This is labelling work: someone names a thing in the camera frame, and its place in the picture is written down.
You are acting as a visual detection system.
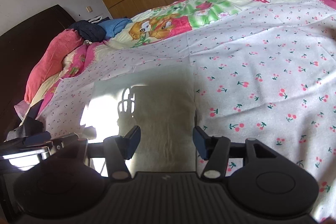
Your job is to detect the dark navy folded garment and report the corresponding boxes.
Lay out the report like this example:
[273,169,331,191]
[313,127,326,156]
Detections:
[68,20,106,42]

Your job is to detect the cherry print white bedsheet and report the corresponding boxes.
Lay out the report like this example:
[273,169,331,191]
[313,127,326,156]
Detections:
[39,0,335,221]

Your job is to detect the dark wooden headboard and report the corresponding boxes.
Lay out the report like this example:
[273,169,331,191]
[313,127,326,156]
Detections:
[0,5,75,141]

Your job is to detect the red pink pillow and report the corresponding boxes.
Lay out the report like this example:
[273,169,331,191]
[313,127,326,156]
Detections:
[24,29,84,103]

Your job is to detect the dark bedside object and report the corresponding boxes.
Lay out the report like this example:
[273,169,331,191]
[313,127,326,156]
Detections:
[6,105,51,146]

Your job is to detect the blue folded garment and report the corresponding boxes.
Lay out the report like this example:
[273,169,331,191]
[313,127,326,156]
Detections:
[98,18,132,40]

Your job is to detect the colourful cartoon bear quilt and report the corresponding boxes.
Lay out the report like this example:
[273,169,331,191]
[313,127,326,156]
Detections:
[35,0,335,124]

